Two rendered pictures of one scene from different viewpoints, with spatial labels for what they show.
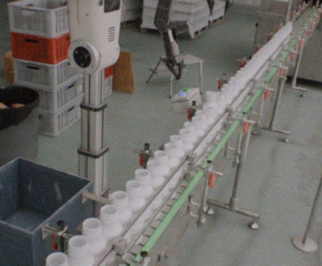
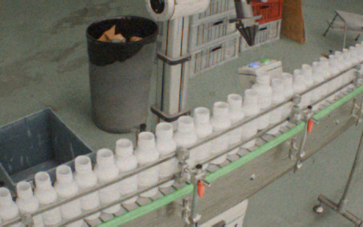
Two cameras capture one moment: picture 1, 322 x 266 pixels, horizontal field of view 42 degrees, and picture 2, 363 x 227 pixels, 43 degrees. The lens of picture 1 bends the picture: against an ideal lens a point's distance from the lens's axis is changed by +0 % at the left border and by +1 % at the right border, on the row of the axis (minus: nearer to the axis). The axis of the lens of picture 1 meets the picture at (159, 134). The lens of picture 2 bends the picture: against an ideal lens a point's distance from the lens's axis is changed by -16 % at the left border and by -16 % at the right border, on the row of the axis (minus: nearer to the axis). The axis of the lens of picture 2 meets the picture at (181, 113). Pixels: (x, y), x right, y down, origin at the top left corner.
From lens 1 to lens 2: 0.59 m
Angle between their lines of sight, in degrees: 23
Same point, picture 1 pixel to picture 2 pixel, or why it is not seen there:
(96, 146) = (170, 107)
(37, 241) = not seen: hidden behind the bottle
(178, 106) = (245, 80)
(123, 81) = (294, 27)
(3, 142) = (106, 78)
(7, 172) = (35, 120)
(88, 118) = (164, 71)
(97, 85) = (175, 34)
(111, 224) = (24, 200)
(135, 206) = (61, 193)
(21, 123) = (128, 61)
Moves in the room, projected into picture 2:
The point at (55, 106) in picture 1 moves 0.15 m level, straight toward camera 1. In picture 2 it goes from (192, 42) to (187, 50)
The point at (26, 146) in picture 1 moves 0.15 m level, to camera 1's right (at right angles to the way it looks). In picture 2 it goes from (131, 87) to (154, 94)
